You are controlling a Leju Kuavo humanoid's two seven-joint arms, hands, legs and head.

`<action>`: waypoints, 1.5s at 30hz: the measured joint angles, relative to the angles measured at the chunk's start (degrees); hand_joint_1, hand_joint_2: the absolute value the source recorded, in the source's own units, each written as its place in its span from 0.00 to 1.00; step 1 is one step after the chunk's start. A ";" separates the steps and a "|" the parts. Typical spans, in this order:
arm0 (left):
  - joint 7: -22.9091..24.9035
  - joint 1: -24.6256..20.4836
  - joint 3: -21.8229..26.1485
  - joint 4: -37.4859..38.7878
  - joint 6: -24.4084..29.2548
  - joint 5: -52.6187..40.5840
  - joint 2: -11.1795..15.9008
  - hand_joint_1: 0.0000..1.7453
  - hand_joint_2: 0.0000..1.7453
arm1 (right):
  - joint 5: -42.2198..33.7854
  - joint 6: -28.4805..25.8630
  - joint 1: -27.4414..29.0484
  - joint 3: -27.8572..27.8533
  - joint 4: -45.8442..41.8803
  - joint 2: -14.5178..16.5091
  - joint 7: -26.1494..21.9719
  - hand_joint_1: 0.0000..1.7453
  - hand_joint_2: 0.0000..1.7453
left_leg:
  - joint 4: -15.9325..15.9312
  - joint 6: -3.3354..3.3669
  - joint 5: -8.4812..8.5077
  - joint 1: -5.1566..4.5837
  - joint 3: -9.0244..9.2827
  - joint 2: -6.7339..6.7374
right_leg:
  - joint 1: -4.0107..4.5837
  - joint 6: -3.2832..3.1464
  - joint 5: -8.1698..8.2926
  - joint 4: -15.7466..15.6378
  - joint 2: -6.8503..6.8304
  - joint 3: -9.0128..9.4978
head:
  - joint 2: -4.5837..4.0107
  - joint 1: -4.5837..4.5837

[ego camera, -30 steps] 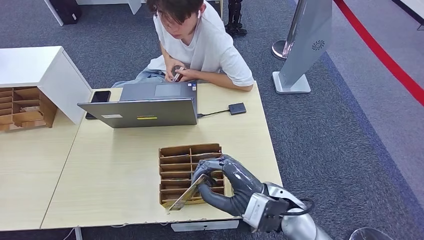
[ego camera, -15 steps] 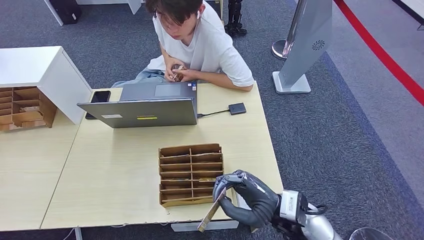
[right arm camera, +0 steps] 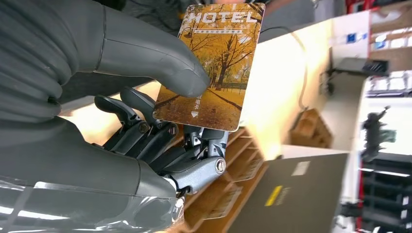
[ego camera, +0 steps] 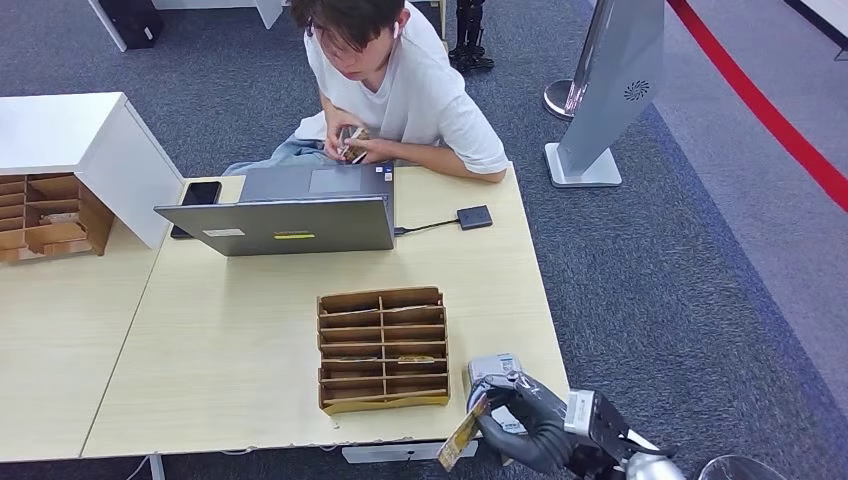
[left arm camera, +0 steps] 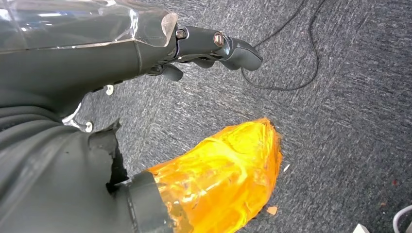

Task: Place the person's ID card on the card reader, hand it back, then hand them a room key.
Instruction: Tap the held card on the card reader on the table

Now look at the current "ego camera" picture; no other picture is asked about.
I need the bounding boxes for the person's left hand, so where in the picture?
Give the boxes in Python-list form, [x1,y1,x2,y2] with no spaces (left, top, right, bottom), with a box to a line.
[344,135,399,166]

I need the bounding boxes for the person's right hand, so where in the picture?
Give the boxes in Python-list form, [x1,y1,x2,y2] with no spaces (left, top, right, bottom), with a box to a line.
[324,109,362,158]

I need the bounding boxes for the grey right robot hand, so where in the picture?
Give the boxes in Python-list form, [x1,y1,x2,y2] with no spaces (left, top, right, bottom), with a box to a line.
[466,372,582,476]

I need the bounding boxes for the person's stack of cards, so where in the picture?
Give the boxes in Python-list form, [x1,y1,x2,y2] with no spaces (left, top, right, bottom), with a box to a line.
[337,125,371,165]

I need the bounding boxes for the person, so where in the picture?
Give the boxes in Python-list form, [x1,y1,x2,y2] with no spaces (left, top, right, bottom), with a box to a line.
[221,0,510,185]

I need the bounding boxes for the white ID card reader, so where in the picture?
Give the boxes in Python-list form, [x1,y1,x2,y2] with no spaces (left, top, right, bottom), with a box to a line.
[467,353,531,439]

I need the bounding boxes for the small black square reader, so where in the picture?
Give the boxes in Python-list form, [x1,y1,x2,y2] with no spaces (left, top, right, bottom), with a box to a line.
[456,204,495,232]

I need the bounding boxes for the wooden card slot rack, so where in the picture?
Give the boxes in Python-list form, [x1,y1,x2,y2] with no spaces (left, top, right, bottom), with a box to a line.
[317,286,452,417]

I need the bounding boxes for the grey laptop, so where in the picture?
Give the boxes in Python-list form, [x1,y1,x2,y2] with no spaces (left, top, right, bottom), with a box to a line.
[153,162,397,258]

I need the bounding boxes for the black robot legs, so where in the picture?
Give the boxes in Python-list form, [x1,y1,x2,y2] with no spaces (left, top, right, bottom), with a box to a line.
[449,0,496,74]

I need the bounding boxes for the black smartphone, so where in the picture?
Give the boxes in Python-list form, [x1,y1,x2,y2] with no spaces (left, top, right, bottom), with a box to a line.
[170,180,223,240]

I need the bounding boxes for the clear round dome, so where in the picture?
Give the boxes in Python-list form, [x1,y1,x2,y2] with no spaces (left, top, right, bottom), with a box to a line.
[697,455,791,480]

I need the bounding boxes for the black box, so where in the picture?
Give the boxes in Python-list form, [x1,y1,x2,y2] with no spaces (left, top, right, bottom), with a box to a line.
[97,0,165,51]

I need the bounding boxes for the grey kiosk stand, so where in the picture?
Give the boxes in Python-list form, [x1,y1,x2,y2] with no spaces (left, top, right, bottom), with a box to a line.
[544,0,667,189]

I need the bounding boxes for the white cabinet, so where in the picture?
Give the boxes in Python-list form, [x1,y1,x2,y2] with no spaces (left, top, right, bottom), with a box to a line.
[0,91,185,252]

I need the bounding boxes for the wooden pigeonhole organizer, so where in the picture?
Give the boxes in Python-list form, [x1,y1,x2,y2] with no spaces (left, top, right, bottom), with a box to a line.
[0,173,116,265]

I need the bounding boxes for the white desk with black edge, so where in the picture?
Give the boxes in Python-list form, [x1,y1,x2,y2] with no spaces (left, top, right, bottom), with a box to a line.
[783,0,848,51]

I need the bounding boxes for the black reader cable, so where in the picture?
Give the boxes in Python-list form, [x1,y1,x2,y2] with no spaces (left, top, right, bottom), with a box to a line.
[394,218,460,237]

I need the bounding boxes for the white under-desk bracket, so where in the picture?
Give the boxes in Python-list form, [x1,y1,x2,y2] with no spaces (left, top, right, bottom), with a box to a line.
[341,439,480,465]

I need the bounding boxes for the chrome stanchion post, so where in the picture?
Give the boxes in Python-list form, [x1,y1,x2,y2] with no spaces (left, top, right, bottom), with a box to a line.
[543,0,617,121]

